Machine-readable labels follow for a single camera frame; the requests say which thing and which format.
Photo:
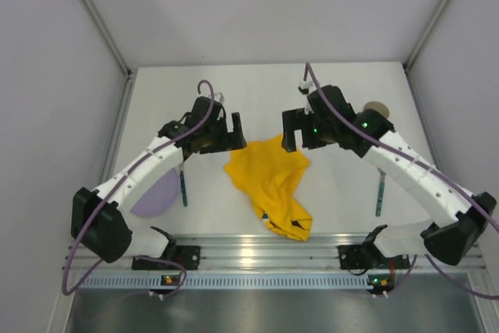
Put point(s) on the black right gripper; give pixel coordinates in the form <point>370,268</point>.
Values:
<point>298,130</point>

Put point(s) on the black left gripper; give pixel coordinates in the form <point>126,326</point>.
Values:
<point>228,143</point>

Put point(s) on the yellow Pikachu cloth placemat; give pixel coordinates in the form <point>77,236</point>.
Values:
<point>269,176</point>

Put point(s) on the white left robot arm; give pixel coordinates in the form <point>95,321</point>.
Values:
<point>99,215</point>

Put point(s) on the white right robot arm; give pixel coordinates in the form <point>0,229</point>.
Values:
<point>456,215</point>

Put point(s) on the beige paper cup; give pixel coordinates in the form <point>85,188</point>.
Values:
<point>378,107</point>

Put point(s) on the lilac plastic plate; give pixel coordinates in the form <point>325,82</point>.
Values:
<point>158,199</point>

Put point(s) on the fork with green handle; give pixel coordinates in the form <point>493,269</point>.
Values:
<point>183,185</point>

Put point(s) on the spoon with green handle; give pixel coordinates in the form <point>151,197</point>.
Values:
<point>380,193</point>

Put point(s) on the aluminium rail frame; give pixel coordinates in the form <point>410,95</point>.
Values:
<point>265,253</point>

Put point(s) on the right aluminium corner post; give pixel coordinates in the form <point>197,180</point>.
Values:
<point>422,40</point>

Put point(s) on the aluminium corner post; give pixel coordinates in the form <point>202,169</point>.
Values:
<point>105,34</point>
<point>422,40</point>

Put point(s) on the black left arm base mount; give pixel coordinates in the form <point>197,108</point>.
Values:
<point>186,256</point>

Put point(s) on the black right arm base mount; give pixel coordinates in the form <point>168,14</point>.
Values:
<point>357,260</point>

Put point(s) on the left aluminium corner post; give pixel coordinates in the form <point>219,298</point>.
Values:
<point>105,34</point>

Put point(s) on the grey slotted cable duct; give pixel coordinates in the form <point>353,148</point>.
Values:
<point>203,281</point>

